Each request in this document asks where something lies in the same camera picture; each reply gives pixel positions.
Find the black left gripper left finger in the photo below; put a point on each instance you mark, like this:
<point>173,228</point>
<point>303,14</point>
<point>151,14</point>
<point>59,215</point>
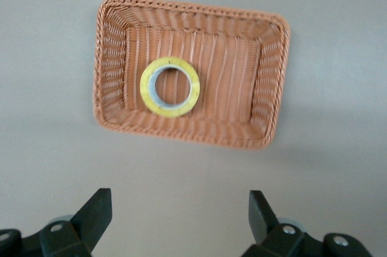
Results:
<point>87,220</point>

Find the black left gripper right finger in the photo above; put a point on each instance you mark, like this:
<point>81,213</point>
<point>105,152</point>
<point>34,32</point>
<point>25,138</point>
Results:
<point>266,226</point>

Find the yellow tape roll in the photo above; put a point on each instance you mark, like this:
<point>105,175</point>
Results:
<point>148,93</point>

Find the brown wicker basket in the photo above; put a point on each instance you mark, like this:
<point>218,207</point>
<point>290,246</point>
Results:
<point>226,72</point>

